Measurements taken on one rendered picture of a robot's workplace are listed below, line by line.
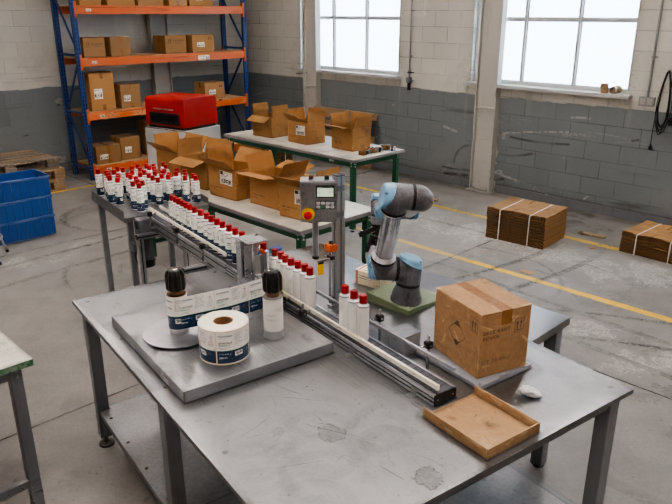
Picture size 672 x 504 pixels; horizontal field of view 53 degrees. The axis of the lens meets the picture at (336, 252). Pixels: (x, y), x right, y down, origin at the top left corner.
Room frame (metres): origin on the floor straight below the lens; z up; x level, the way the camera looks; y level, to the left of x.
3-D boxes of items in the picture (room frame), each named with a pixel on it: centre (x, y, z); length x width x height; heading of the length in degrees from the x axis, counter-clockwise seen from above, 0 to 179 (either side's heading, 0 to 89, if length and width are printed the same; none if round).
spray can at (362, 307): (2.53, -0.11, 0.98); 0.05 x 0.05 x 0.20
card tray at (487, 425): (1.99, -0.50, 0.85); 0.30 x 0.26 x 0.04; 36
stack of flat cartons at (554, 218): (6.56, -1.94, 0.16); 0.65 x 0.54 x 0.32; 49
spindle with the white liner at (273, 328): (2.57, 0.26, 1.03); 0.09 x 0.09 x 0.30
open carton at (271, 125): (8.09, 0.79, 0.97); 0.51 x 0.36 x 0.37; 138
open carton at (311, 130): (7.64, 0.36, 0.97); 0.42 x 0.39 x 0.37; 132
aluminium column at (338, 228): (2.92, -0.01, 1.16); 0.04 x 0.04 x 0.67; 36
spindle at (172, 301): (2.59, 0.67, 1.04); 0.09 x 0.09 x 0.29
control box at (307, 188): (2.94, 0.08, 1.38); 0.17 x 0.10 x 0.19; 91
